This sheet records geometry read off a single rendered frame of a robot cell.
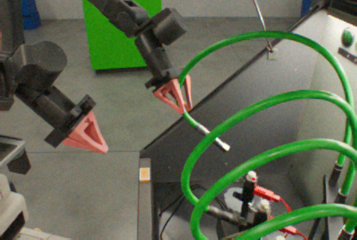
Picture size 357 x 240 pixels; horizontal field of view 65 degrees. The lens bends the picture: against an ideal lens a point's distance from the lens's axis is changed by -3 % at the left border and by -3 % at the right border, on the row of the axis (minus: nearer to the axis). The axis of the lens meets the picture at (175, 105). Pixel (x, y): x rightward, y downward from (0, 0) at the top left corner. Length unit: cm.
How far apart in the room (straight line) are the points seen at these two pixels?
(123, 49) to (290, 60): 312
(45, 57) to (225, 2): 670
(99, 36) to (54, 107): 330
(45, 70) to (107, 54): 342
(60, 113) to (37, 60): 11
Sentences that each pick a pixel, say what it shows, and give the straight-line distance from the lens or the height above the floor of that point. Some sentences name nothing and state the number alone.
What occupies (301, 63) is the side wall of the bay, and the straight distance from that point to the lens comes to 92.
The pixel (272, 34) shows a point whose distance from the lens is 57.
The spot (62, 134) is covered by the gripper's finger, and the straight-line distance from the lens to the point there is 54.
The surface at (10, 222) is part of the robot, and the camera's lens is 118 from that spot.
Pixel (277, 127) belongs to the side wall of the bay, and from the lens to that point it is 101.
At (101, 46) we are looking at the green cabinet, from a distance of 385.
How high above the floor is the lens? 158
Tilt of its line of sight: 30 degrees down
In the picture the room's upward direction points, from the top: straight up
